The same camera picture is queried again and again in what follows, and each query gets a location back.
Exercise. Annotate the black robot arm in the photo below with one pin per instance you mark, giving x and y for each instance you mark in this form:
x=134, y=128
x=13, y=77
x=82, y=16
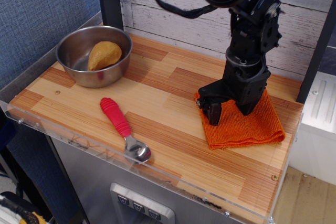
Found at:
x=254, y=32

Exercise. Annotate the clear acrylic table guard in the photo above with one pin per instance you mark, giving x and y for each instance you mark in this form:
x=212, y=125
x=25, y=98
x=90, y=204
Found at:
x=156, y=96

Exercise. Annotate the black vertical frame post right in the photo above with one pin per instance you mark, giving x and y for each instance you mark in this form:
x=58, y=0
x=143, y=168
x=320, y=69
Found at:
x=316, y=59

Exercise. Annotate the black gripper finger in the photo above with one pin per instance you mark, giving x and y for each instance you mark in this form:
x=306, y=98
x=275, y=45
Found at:
x=249, y=101
x=213, y=112

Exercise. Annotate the black yellow object on floor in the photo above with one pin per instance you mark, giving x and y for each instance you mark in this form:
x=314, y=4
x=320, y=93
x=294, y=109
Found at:
x=17, y=210

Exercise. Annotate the red handled metal spoon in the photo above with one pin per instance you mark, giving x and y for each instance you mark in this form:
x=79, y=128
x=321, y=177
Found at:
x=135, y=151

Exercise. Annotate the silver button control panel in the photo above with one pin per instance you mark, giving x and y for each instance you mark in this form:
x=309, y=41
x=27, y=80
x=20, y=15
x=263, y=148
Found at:
x=132, y=207

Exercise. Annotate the white ribbed side appliance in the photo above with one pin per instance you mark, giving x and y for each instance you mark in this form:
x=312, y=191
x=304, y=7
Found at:
x=313, y=151

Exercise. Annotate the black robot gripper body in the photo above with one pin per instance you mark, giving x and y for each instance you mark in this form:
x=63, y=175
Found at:
x=236, y=81

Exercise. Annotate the orange cloth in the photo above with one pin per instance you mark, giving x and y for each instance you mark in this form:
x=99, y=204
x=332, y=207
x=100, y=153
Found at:
x=234, y=129

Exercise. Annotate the stainless steel pot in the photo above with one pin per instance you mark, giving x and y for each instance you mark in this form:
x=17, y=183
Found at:
x=73, y=52

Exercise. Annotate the tan plastic pear toy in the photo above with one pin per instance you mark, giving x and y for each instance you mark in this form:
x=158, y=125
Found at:
x=103, y=54

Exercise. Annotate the stainless steel toy cabinet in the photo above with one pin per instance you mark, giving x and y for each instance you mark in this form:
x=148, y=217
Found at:
x=92, y=174

